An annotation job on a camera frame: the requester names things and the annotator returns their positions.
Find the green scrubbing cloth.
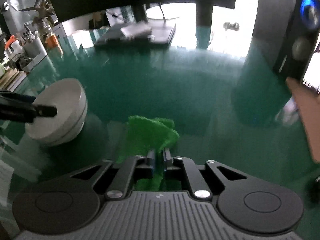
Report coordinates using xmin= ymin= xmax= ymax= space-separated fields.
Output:
xmin=117 ymin=115 xmax=180 ymax=191

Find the potted green plant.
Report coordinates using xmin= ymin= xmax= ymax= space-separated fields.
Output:
xmin=19 ymin=0 xmax=55 ymax=40

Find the grey desk organizer box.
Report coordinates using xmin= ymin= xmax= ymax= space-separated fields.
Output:
xmin=16 ymin=37 xmax=47 ymax=73

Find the grey computer case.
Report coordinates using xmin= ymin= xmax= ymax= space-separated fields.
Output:
xmin=253 ymin=0 xmax=296 ymax=66

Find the smartphone with lit screen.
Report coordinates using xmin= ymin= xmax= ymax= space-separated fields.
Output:
xmin=303 ymin=39 xmax=320 ymax=95

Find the orange flower pot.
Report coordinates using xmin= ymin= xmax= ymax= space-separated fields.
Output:
xmin=46 ymin=33 xmax=59 ymax=49

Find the grey checkered notebook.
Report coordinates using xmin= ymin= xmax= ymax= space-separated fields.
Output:
xmin=120 ymin=21 xmax=152 ymax=38

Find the stack of books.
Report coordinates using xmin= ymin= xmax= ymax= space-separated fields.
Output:
xmin=0 ymin=69 xmax=27 ymax=92

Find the brown leather mouse pad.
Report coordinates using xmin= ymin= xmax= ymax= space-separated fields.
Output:
xmin=286 ymin=77 xmax=320 ymax=163

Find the white ceramic bowl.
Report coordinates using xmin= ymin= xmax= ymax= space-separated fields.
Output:
xmin=25 ymin=78 xmax=88 ymax=146

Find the black speaker blue light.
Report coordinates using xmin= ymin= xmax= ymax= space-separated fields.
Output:
xmin=273 ymin=0 xmax=319 ymax=81

